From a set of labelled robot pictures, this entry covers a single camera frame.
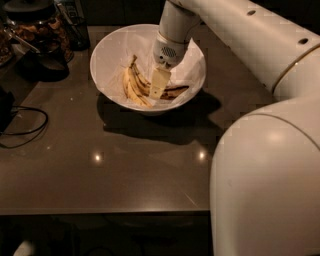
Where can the white bowl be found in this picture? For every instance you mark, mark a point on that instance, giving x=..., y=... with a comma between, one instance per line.
x=110, y=53

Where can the black mug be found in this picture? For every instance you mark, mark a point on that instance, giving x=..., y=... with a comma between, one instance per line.
x=46, y=65

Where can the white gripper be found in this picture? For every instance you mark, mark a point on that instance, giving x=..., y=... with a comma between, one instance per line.
x=166, y=53

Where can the black device at left edge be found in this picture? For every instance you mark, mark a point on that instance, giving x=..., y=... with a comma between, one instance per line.
x=6, y=104

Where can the glass jar with snacks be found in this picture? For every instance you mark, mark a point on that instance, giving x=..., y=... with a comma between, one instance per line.
x=36, y=21

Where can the white object under table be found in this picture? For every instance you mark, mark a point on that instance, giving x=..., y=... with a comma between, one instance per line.
x=26, y=248

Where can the glass jar at left edge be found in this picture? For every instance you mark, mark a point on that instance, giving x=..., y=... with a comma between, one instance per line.
x=6, y=50

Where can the spotted brown banana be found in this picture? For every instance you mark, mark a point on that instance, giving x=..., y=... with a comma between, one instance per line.
x=170, y=93

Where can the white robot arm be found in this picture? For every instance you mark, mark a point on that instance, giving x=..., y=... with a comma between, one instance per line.
x=265, y=174

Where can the black mesh pen cup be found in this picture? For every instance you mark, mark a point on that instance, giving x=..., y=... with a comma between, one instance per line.
x=76, y=28

